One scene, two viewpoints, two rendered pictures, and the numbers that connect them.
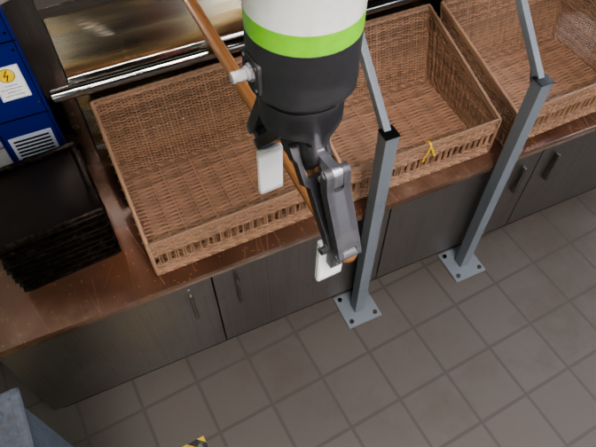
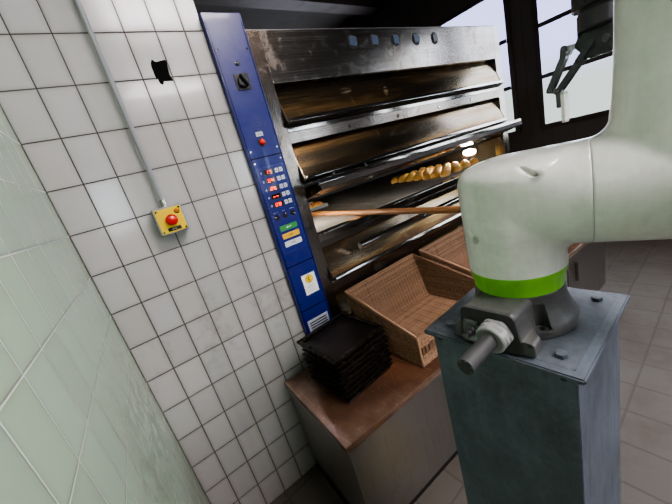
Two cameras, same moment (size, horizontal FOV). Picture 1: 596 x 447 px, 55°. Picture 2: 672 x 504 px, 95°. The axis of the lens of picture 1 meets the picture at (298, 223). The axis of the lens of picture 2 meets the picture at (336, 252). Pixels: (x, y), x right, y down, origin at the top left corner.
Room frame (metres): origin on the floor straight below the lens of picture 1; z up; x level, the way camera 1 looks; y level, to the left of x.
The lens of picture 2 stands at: (-0.27, 0.74, 1.50)
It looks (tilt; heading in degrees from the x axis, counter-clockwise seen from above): 16 degrees down; 354
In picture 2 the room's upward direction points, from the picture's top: 16 degrees counter-clockwise
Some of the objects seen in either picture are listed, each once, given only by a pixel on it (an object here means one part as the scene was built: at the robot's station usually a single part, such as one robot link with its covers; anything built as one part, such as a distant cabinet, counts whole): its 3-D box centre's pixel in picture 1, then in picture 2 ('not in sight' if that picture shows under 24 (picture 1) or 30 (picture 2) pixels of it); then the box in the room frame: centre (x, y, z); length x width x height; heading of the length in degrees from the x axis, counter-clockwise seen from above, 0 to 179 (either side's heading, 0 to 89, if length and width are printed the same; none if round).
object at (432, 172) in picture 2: not in sight; (433, 171); (2.27, -0.51, 1.21); 0.61 x 0.48 x 0.06; 25
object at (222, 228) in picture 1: (213, 157); (416, 300); (1.14, 0.25, 0.72); 0.56 x 0.49 x 0.28; 116
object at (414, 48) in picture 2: not in sight; (403, 50); (1.65, -0.16, 2.00); 1.80 x 0.08 x 0.21; 115
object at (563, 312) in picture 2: not in sight; (503, 313); (0.10, 0.49, 1.23); 0.26 x 0.15 x 0.06; 119
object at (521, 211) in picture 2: not in sight; (520, 219); (0.12, 0.43, 1.36); 0.16 x 0.13 x 0.19; 44
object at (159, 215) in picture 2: not in sight; (170, 219); (0.96, 1.18, 1.46); 0.10 x 0.07 x 0.10; 115
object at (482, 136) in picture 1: (387, 99); (481, 257); (1.39, -0.29, 0.72); 0.56 x 0.49 x 0.28; 114
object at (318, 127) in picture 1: (301, 121); (599, 31); (0.37, 0.00, 1.61); 0.08 x 0.07 x 0.09; 28
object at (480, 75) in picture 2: not in sight; (413, 85); (1.63, -0.17, 1.80); 1.79 x 0.11 x 0.19; 115
